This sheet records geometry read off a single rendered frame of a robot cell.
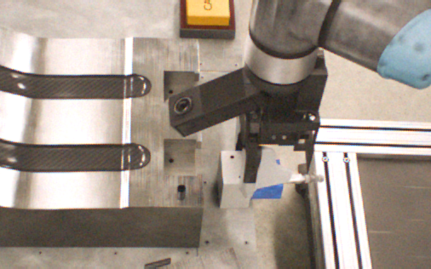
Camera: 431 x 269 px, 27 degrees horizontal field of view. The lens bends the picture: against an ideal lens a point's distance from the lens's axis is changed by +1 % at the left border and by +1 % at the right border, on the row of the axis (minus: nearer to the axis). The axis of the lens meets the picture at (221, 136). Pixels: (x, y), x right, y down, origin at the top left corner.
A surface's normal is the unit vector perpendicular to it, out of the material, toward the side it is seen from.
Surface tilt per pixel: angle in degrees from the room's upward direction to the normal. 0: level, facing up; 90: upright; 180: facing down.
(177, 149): 90
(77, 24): 0
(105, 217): 90
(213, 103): 31
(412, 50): 54
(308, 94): 90
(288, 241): 0
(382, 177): 0
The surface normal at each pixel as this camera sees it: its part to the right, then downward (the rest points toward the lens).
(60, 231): 0.04, 0.79
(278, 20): -0.49, 0.66
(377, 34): -0.35, 0.19
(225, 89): -0.44, -0.50
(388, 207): 0.08, -0.61
